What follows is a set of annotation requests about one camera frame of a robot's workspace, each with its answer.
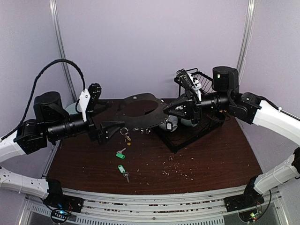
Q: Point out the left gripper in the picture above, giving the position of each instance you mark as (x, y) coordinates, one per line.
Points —
(100, 134)

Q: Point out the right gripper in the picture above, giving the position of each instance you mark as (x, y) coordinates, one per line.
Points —
(194, 107)

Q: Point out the yellow tagged key bunch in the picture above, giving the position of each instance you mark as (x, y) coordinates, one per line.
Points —
(125, 132)

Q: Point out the green tagged key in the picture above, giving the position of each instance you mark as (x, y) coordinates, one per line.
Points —
(124, 172)
(120, 154)

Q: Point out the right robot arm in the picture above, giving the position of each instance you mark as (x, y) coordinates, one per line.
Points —
(248, 107)

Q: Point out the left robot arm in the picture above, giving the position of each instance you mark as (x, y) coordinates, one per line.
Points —
(51, 124)

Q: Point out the pale green bowl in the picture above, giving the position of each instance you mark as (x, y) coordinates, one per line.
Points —
(187, 123)

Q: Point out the grey striped bowl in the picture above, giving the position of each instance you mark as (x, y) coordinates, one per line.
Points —
(170, 125)

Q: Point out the pale green plate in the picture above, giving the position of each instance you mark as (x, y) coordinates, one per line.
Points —
(71, 110)

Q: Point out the black wire dish rack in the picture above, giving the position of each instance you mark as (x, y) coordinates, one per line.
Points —
(213, 105)

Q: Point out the right corner metal post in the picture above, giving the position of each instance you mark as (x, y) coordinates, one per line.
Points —
(247, 34)

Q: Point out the corner metal post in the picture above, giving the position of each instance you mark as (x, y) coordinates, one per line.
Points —
(247, 34)
(56, 25)

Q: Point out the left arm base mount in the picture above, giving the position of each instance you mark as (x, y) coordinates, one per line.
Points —
(60, 205)

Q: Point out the aluminium rail frame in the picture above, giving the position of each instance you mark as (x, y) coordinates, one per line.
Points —
(198, 208)

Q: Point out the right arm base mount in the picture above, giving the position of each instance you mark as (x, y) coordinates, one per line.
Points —
(246, 201)

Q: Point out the left corner metal post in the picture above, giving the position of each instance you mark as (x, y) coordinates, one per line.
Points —
(56, 25)

